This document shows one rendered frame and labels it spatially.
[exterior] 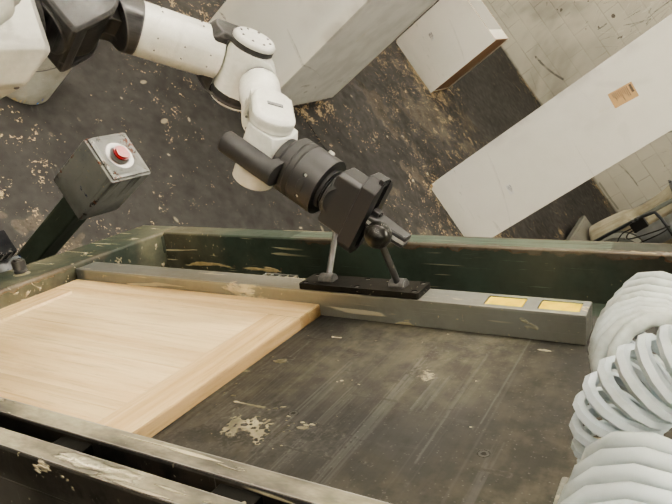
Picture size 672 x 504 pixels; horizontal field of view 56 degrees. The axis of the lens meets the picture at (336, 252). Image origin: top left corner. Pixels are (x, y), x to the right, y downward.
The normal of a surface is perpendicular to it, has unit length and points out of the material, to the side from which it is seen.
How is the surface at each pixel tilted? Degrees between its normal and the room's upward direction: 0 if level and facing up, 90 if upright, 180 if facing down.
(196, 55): 74
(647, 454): 62
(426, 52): 90
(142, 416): 57
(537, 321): 90
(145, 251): 32
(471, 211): 90
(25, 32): 23
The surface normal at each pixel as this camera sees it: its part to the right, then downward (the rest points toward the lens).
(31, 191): 0.67, -0.47
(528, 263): -0.49, 0.29
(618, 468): -0.59, -0.74
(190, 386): -0.11, -0.96
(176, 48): 0.32, 0.67
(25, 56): 0.77, 0.59
